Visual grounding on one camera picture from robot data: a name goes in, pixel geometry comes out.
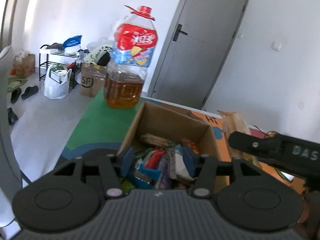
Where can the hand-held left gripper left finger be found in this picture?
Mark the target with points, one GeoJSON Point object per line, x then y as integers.
{"type": "Point", "coordinates": [127, 161]}

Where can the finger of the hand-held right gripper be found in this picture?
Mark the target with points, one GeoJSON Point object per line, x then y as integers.
{"type": "Point", "coordinates": [255, 145]}

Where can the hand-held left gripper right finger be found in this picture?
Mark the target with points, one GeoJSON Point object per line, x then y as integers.
{"type": "Point", "coordinates": [188, 161]}

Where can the white snack packet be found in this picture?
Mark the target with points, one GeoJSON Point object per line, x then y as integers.
{"type": "Point", "coordinates": [178, 163]}

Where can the brown cardboard box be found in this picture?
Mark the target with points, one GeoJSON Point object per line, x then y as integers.
{"type": "Point", "coordinates": [165, 122]}

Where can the colourful printed table mat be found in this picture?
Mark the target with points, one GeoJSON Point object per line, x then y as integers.
{"type": "Point", "coordinates": [100, 125]}

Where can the brown printed shipping carton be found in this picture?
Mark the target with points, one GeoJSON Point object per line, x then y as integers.
{"type": "Point", "coordinates": [91, 85]}

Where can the large iced tea bottle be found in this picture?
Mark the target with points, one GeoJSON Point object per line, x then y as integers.
{"type": "Point", "coordinates": [128, 62]}

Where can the white plastic shopping bag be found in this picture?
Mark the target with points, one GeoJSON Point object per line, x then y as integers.
{"type": "Point", "coordinates": [56, 87]}

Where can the grey door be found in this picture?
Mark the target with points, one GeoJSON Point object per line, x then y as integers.
{"type": "Point", "coordinates": [197, 55]}

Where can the panda print bag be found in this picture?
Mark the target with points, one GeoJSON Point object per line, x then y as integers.
{"type": "Point", "coordinates": [97, 55]}

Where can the black slipper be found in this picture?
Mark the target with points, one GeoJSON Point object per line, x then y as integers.
{"type": "Point", "coordinates": [12, 116]}
{"type": "Point", "coordinates": [15, 95]}
{"type": "Point", "coordinates": [30, 92]}

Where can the grey chair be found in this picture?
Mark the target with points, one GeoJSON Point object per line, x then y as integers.
{"type": "Point", "coordinates": [6, 142]}

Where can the blue and white bag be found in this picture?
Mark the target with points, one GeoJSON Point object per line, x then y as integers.
{"type": "Point", "coordinates": [72, 42]}

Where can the black shoe rack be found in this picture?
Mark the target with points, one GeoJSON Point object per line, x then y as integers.
{"type": "Point", "coordinates": [50, 55]}

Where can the green floor mat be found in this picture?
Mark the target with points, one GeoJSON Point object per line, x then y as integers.
{"type": "Point", "coordinates": [16, 83]}

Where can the brown box on floor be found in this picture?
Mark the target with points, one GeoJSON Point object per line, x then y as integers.
{"type": "Point", "coordinates": [23, 65]}

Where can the white wall switch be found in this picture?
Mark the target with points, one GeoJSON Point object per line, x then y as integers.
{"type": "Point", "coordinates": [277, 46]}

